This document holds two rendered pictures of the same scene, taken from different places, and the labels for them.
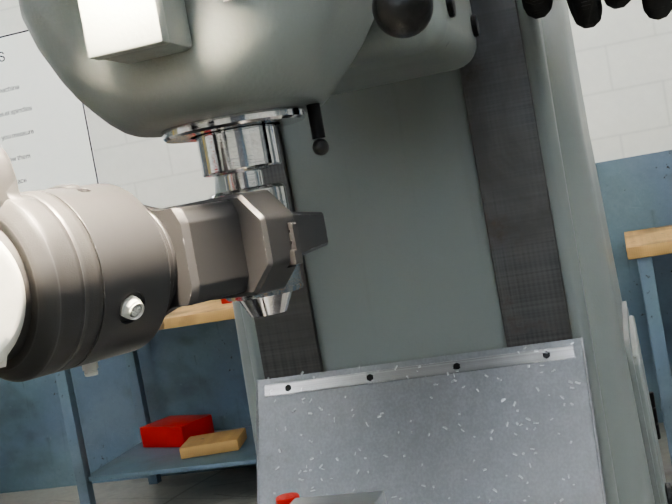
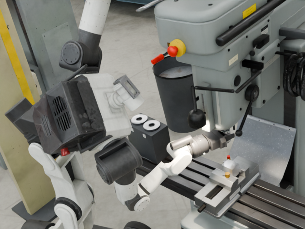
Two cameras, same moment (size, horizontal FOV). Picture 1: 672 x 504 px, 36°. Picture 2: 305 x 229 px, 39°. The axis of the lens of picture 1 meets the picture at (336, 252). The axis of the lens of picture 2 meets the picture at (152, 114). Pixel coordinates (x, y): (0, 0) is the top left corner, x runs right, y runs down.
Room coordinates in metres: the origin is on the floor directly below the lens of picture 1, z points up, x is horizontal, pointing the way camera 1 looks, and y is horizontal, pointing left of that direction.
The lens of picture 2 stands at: (-0.83, -0.50, 2.37)
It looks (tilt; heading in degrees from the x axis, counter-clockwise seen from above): 32 degrees down; 32
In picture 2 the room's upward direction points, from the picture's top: 11 degrees counter-clockwise
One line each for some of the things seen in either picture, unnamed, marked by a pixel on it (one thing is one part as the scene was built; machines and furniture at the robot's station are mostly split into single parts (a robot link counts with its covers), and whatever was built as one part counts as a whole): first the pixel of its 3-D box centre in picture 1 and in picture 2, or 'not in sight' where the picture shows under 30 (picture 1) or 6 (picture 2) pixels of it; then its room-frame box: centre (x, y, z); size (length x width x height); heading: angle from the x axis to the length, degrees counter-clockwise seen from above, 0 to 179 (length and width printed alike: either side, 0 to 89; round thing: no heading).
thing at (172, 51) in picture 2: not in sight; (173, 50); (0.37, 0.11, 1.76); 0.04 x 0.03 x 0.04; 74
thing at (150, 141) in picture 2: not in sight; (148, 136); (0.77, 0.54, 1.03); 0.22 x 0.12 x 0.20; 69
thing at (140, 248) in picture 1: (140, 267); (207, 142); (0.55, 0.10, 1.24); 0.13 x 0.12 x 0.10; 51
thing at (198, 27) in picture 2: not in sight; (216, 8); (0.63, 0.04, 1.81); 0.47 x 0.26 x 0.16; 164
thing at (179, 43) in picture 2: not in sight; (177, 47); (0.40, 0.11, 1.76); 0.06 x 0.02 x 0.06; 74
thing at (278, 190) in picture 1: (247, 197); (224, 129); (0.62, 0.05, 1.26); 0.05 x 0.05 x 0.01
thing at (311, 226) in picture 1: (293, 234); (228, 137); (0.60, 0.02, 1.24); 0.06 x 0.02 x 0.03; 141
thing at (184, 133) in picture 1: (234, 124); not in sight; (0.62, 0.05, 1.31); 0.09 x 0.09 x 0.01
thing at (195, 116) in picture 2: not in sight; (196, 116); (0.44, 0.09, 1.45); 0.07 x 0.07 x 0.06
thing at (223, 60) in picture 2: not in sight; (223, 38); (0.66, 0.03, 1.68); 0.34 x 0.24 x 0.10; 164
